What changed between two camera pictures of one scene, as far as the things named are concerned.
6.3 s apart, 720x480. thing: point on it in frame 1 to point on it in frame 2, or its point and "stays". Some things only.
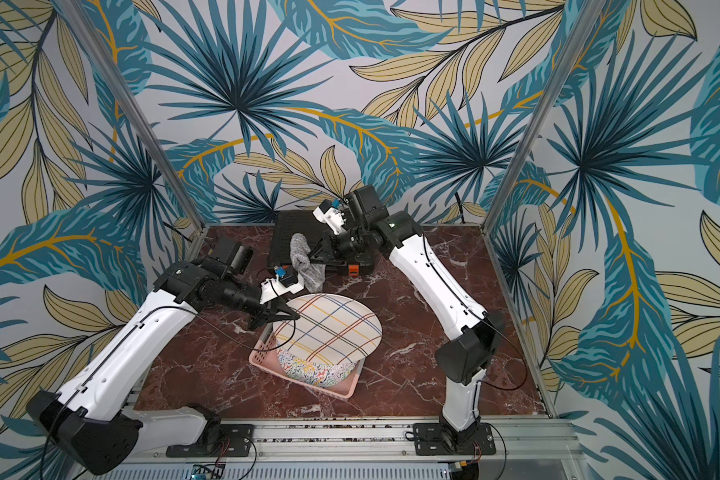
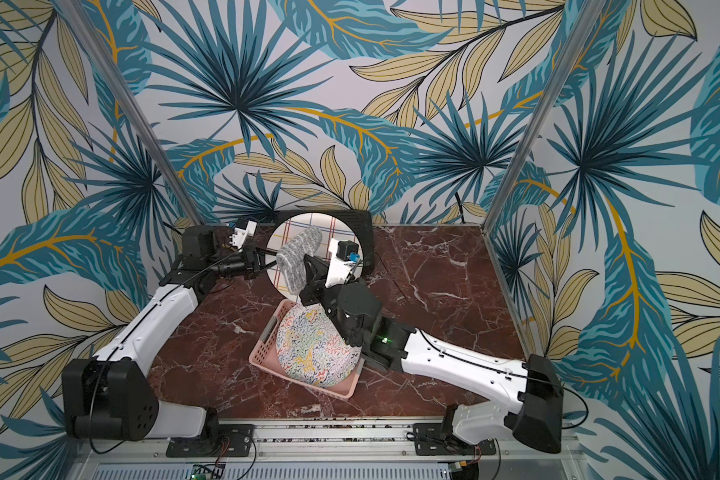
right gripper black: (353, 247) to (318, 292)
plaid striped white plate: (330, 329) to (330, 227)
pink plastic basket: (265, 356) stays
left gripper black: (266, 313) to (252, 262)
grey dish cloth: (312, 273) stays
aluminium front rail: (355, 449) stays
